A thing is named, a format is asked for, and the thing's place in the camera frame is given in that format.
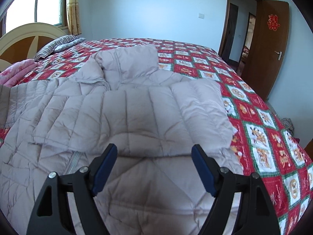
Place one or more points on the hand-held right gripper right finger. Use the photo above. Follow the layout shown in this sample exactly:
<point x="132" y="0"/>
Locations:
<point x="204" y="169"/>

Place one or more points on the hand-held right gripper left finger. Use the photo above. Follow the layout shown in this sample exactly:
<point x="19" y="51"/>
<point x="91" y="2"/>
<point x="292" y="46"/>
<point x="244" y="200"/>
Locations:
<point x="105" y="168"/>

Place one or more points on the beige quilted down jacket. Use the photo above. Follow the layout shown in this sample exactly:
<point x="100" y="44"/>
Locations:
<point x="117" y="137"/>

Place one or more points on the red patterned bed cover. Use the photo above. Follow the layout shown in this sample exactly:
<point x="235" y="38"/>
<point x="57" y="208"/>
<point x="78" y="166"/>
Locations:
<point x="256" y="137"/>

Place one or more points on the patterned cloth bundle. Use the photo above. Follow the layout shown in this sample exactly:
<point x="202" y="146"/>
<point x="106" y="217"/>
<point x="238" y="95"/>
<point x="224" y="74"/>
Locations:
<point x="288" y="125"/>

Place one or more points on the pink folded blanket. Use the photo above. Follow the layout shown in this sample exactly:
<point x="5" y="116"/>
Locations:
<point x="14" y="74"/>

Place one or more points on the striped pillow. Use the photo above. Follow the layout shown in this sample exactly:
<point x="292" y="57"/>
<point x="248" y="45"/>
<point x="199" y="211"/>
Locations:
<point x="57" y="45"/>

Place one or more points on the brown wooden door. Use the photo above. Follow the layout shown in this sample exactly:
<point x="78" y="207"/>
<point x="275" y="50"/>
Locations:
<point x="267" y="46"/>

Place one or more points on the cream wooden headboard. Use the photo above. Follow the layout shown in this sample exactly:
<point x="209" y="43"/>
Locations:
<point x="22" y="44"/>

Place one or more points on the red paper door decoration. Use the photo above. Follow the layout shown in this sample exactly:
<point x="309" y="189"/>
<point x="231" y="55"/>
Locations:
<point x="274" y="22"/>

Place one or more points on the yellow curtain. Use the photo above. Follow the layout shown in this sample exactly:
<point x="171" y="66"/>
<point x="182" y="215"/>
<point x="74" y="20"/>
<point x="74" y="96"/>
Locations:
<point x="73" y="7"/>

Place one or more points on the window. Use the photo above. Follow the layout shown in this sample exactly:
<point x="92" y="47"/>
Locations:
<point x="34" y="7"/>

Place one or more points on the brown door frame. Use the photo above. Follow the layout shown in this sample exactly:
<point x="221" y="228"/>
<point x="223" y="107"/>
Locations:
<point x="229" y="22"/>

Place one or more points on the white wall switch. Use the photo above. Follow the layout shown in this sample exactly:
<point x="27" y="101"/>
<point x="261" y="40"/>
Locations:
<point x="201" y="15"/>

